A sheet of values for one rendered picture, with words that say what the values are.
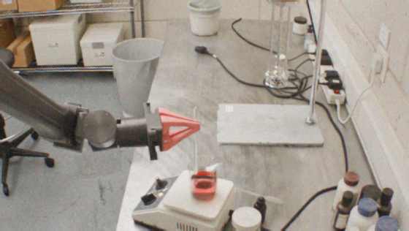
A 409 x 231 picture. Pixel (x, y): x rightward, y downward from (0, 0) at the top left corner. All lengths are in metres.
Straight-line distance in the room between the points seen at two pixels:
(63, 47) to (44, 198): 1.25
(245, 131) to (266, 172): 0.17
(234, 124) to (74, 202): 1.14
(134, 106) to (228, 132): 1.42
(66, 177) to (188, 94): 1.10
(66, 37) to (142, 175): 2.08
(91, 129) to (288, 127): 0.70
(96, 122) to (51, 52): 2.47
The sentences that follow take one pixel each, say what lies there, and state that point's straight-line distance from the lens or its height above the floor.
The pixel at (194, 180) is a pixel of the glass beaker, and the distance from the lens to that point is 0.88.
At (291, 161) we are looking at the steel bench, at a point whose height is 0.75.
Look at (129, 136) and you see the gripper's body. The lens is 0.80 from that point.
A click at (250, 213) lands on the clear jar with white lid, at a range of 0.91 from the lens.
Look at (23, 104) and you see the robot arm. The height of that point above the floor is 1.18.
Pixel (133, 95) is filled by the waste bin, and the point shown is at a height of 0.20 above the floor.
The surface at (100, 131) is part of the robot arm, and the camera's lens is 0.73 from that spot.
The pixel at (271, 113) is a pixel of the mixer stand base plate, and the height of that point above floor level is 0.76.
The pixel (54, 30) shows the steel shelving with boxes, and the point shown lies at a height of 0.41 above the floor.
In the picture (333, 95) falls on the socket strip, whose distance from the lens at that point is 1.43.
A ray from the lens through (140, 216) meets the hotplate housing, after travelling 0.98.
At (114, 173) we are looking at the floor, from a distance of 2.33.
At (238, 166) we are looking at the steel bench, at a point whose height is 0.75.
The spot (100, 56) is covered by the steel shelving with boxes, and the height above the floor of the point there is 0.21.
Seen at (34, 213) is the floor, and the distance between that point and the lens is 2.20.
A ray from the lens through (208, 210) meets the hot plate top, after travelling 0.90.
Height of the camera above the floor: 1.48
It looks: 33 degrees down
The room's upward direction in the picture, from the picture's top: straight up
